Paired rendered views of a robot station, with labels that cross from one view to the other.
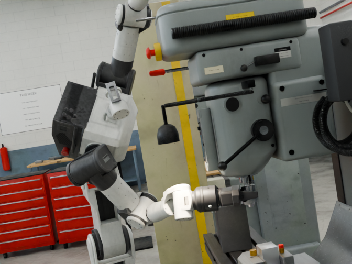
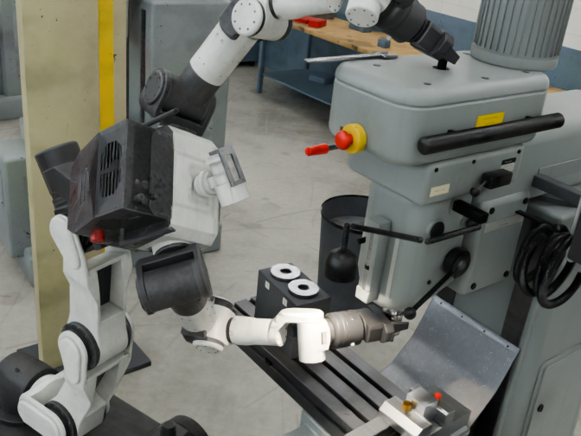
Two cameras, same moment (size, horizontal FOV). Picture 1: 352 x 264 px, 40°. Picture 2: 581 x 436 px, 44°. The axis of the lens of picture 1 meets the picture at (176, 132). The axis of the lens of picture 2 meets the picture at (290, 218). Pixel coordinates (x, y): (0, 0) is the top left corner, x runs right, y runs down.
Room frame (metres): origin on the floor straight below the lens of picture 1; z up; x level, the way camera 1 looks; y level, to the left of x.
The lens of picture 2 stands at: (0.54, 0.91, 2.23)
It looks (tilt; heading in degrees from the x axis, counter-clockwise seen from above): 26 degrees down; 325
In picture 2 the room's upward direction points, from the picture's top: 6 degrees clockwise
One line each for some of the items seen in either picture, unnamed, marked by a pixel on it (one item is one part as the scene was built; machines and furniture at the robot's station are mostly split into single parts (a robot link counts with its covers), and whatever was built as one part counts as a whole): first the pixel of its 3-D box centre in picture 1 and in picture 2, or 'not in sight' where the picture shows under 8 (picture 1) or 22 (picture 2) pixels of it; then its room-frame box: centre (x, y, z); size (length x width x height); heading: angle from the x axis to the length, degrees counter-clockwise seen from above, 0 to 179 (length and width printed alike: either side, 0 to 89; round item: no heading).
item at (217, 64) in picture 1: (241, 63); (436, 156); (1.63, -0.25, 1.68); 0.34 x 0.24 x 0.10; 95
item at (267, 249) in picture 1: (267, 254); (420, 406); (1.48, -0.22, 1.07); 0.06 x 0.05 x 0.06; 7
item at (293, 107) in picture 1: (294, 117); (461, 224); (1.64, -0.41, 1.47); 0.24 x 0.19 x 0.26; 5
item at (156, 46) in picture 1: (157, 52); (353, 138); (1.61, 0.02, 1.76); 0.06 x 0.02 x 0.06; 5
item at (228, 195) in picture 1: (222, 197); (360, 326); (1.64, -0.12, 1.24); 0.13 x 0.12 x 0.10; 171
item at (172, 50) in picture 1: (227, 26); (438, 103); (1.63, -0.23, 1.81); 0.47 x 0.26 x 0.16; 95
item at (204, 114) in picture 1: (208, 139); (373, 259); (1.62, -0.10, 1.44); 0.04 x 0.04 x 0.21; 5
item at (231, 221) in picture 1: (230, 220); (290, 307); (2.01, -0.17, 1.06); 0.22 x 0.12 x 0.20; 179
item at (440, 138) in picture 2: (243, 23); (494, 131); (1.48, -0.26, 1.79); 0.45 x 0.04 x 0.04; 95
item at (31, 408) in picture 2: not in sight; (65, 406); (2.30, 0.44, 0.68); 0.21 x 0.20 x 0.13; 23
